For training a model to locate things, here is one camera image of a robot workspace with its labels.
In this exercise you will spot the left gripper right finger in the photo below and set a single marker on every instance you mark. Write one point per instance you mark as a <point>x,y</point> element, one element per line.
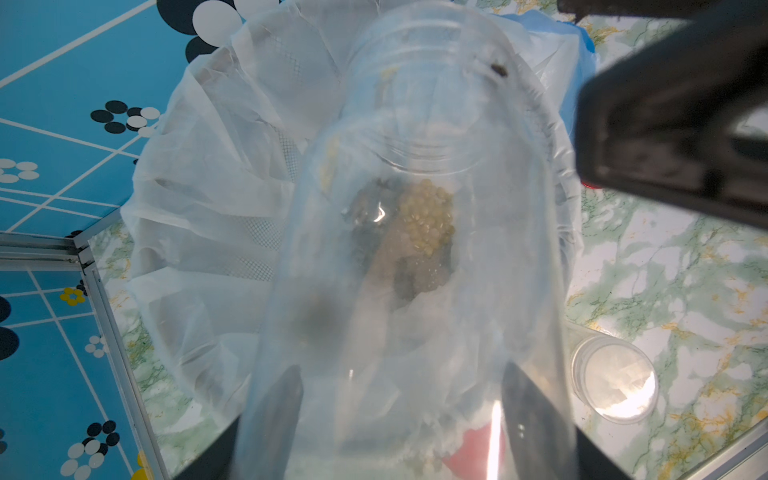
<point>542,441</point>

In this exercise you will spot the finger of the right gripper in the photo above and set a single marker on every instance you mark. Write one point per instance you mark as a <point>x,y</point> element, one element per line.
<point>660,124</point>

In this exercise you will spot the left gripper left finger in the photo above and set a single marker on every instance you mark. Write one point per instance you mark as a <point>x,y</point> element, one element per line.
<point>266,437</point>

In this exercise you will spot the lidless clear jar beans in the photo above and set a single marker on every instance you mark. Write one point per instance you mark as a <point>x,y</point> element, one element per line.
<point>611,376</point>

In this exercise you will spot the clear jar with mung beans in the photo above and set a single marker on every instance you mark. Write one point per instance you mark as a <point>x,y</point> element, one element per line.
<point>415,327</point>

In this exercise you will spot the mung beans pile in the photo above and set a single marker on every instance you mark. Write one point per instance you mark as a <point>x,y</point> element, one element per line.
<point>402,235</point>

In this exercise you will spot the red lid jar left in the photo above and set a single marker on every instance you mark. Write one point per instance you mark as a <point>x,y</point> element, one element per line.
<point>481,454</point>

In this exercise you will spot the white plastic bin liner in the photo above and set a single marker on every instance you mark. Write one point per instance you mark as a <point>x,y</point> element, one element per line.
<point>214,186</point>

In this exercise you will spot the aluminium front rail frame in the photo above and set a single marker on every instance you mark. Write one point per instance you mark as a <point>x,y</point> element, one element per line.
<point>745,459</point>

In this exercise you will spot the left aluminium corner post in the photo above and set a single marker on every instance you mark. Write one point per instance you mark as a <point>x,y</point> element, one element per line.
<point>70,407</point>

